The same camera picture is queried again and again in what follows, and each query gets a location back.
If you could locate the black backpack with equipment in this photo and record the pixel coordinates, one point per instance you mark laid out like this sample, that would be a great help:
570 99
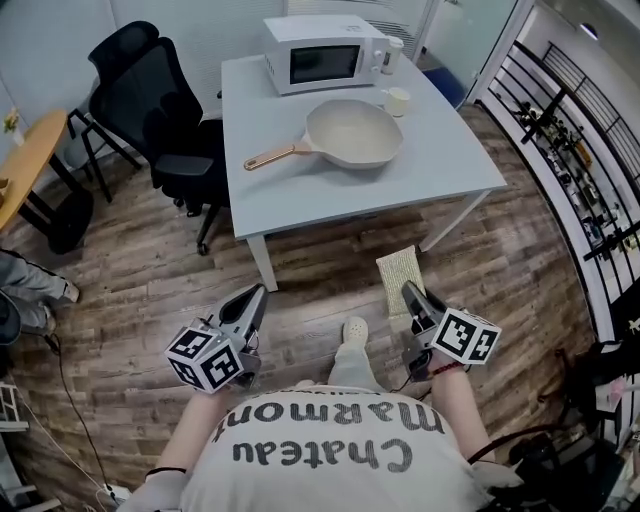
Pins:
590 450

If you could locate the white lidded paper cup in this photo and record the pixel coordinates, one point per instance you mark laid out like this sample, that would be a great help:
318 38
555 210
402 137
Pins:
391 55

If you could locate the person's right forearm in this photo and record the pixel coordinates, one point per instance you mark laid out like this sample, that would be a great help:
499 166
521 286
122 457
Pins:
457 410

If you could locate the white power strip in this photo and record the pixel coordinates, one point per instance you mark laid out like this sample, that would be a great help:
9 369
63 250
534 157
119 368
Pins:
114 494

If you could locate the small potted plant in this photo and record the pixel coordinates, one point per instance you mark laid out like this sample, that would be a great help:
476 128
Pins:
11 122

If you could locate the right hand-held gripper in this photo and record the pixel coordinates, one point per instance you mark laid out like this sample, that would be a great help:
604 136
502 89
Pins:
465 335

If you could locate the person's white shoe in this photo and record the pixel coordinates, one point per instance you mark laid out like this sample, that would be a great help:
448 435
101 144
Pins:
355 330

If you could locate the cream mug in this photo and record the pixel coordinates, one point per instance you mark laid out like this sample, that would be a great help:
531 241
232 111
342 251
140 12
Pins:
397 102

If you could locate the blue chair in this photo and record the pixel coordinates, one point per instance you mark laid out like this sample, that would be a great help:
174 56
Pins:
445 85

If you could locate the round wooden side table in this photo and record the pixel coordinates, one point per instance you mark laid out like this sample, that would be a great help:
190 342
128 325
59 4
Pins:
30 155

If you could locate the white table leg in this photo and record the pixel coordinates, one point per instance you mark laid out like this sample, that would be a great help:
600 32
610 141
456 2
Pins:
455 220
264 265

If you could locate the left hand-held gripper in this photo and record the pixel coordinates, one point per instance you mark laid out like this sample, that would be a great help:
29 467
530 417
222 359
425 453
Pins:
205 360

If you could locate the black office chair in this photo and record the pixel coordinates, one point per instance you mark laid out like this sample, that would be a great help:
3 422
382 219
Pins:
150 115

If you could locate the white microwave oven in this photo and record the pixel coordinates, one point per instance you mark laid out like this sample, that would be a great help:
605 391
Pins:
320 55

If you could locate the person's left forearm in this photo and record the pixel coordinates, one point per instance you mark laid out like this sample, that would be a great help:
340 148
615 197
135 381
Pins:
195 430

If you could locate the person's leg in grey trousers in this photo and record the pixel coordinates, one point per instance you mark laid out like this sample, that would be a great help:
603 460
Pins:
352 365

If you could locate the person's cream printed shirt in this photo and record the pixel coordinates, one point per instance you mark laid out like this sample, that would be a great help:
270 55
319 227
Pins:
325 460

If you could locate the black metal railing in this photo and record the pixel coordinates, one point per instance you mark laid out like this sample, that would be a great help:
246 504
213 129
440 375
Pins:
565 125

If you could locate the beige knitted fabric piece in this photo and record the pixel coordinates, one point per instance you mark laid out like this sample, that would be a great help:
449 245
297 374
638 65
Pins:
395 270

